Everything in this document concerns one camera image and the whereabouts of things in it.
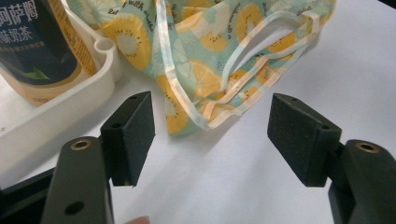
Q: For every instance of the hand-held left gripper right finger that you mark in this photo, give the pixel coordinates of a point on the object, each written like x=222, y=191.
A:
x=299, y=140

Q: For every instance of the grey table mat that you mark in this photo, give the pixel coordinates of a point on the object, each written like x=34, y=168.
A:
x=218, y=186

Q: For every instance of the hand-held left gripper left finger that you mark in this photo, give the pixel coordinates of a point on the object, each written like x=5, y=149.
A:
x=130, y=140

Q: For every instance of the white plastic tray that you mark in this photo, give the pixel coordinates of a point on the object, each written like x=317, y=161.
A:
x=62, y=105

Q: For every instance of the dark label drink bottle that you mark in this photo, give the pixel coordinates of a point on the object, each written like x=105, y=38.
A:
x=37, y=46

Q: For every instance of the yellow floral patterned garment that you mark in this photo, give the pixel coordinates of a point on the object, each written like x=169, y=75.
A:
x=202, y=46

